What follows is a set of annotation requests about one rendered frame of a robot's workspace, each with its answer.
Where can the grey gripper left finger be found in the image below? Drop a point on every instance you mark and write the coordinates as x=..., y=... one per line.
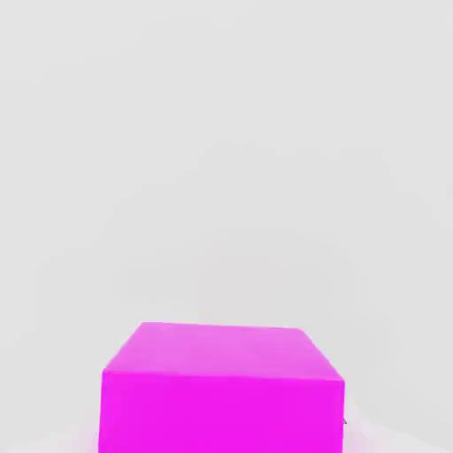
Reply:
x=89, y=443

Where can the small magenta cube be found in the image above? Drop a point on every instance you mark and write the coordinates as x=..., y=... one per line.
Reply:
x=221, y=410

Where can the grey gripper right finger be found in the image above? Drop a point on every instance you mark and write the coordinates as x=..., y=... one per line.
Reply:
x=351, y=435

